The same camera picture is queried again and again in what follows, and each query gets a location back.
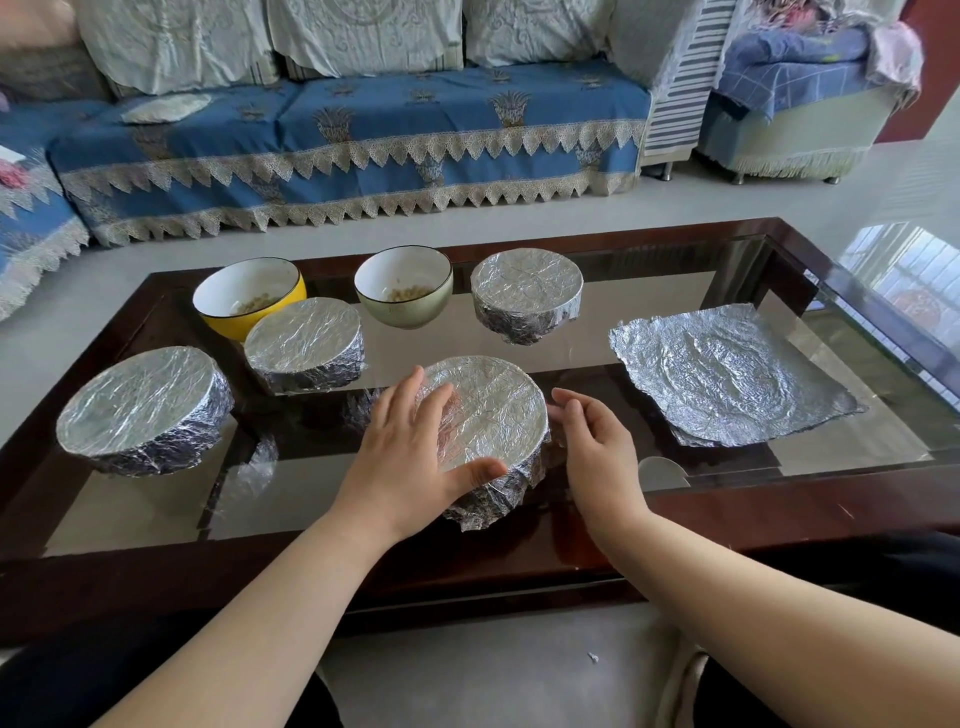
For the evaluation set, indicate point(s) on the person's right hand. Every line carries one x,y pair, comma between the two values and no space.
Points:
604,465

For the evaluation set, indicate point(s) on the person's left hand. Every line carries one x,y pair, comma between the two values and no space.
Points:
397,472

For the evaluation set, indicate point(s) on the person's left middle finger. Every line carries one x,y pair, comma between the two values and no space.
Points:
411,394

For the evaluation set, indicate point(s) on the person's left thumb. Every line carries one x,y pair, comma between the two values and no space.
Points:
476,475

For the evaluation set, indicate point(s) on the person's right thumb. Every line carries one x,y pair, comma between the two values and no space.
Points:
572,424

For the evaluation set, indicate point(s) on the wide foil-covered bowl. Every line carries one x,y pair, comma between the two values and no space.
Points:
499,409

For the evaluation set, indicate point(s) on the person's right forearm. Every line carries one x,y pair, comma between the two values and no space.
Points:
750,622

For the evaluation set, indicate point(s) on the person's left forearm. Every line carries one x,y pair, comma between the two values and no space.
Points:
262,637

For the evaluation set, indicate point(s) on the pale green bowl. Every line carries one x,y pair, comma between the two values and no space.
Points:
409,307

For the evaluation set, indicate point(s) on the beans in green bowl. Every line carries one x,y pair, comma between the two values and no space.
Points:
405,291

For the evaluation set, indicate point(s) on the small foil-covered bowl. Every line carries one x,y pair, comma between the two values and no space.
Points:
304,345

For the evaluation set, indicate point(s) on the glass-topped dark wooden coffee table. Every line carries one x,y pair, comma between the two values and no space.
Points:
675,517

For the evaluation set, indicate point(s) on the tall foil-covered bowl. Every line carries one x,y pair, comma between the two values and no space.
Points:
525,289

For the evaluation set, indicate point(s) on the crumpled aluminium foil sheet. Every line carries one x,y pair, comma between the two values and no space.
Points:
731,375

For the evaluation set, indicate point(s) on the beans in yellow bowl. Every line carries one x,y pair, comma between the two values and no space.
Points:
255,304

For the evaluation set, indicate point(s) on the yellow bowl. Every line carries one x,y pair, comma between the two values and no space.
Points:
225,315

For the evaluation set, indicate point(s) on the sofa with blue lace-trimmed cover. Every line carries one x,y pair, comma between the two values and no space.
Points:
420,135

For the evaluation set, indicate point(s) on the large foil-covered bowl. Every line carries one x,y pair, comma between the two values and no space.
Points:
142,412

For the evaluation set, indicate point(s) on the white stool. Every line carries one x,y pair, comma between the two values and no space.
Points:
686,686

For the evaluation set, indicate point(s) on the striped sofa armrest cover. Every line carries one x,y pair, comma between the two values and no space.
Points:
679,82

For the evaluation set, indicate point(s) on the white lace sofa back cover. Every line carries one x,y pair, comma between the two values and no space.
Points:
536,30
367,30
172,37

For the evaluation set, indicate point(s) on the beige fringed armchair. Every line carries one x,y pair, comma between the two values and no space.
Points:
802,131

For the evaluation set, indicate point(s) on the white paper sheet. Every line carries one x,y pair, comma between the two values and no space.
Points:
165,109

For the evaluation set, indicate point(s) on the blue plaid blanket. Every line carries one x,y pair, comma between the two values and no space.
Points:
787,67

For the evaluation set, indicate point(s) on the pink cloth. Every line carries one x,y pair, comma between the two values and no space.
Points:
896,52

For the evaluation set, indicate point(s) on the dark red wooden door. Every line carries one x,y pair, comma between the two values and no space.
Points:
934,67

